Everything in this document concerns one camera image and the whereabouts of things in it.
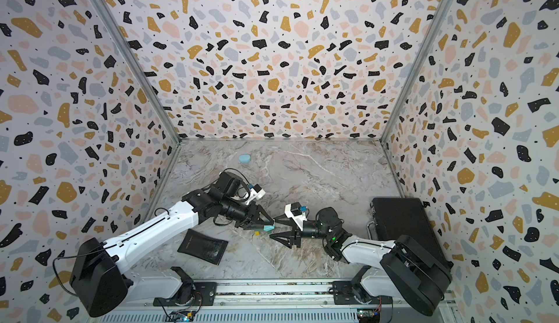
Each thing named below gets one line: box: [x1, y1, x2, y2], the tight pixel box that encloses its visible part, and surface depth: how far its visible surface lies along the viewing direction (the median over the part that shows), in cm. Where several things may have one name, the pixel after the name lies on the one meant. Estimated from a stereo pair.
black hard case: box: [366, 197, 454, 269], surface depth 91 cm
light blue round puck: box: [238, 154, 252, 163], surface depth 115 cm
